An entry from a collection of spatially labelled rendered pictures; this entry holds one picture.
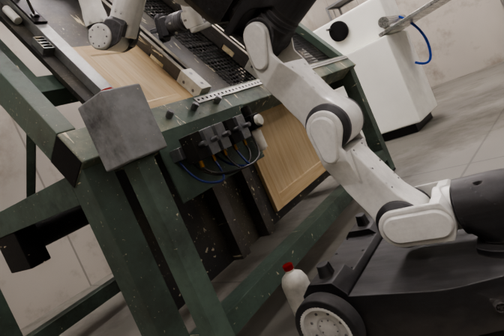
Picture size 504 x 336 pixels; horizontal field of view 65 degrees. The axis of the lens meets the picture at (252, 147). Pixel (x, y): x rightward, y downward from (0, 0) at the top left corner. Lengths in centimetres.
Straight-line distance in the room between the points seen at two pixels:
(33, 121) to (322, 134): 83
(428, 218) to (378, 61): 298
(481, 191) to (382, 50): 295
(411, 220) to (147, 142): 73
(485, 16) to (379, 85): 393
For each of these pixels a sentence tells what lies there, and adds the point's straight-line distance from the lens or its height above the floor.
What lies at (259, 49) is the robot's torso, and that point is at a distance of 122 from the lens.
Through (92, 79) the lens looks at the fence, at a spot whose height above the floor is 107.
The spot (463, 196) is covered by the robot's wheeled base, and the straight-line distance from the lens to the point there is 116.
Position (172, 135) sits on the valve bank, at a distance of 132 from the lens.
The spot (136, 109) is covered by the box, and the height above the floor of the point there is 86.
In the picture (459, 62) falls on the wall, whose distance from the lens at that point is 785.
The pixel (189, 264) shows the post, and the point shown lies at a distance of 105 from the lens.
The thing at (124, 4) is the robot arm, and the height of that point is 119.
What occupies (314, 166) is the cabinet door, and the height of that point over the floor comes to 32.
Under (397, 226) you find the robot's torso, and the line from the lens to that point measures 119.
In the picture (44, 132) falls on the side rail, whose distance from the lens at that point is 125.
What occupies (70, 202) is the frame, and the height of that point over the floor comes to 72.
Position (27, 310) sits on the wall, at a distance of 364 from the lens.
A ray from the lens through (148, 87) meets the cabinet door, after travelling 156.
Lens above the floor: 72
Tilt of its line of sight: 3 degrees down
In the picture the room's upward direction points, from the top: 24 degrees counter-clockwise
